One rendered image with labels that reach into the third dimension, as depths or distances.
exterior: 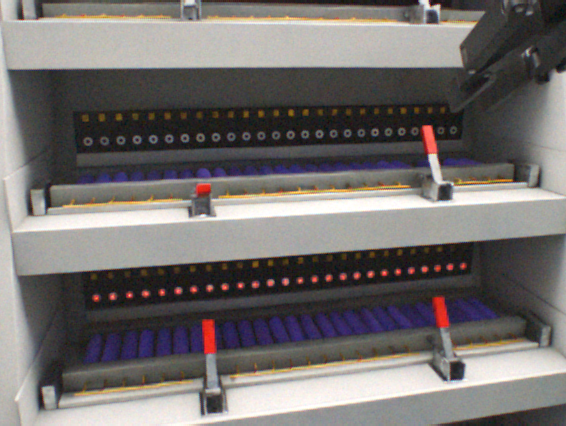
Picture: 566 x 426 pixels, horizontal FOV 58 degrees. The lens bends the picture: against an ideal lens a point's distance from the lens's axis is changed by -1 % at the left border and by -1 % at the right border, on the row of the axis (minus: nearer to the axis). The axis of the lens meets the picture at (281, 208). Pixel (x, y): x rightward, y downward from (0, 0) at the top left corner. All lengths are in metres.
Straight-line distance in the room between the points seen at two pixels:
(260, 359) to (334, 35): 0.37
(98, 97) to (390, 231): 0.42
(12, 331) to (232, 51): 0.35
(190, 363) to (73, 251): 0.18
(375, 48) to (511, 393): 0.42
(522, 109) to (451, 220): 0.22
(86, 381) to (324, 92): 0.49
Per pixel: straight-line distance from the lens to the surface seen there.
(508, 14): 0.40
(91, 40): 0.56
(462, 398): 0.63
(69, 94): 0.75
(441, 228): 0.60
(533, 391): 0.68
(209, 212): 0.53
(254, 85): 0.75
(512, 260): 0.78
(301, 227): 0.54
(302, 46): 0.57
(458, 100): 0.53
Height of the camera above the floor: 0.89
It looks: 1 degrees up
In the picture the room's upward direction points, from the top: 4 degrees counter-clockwise
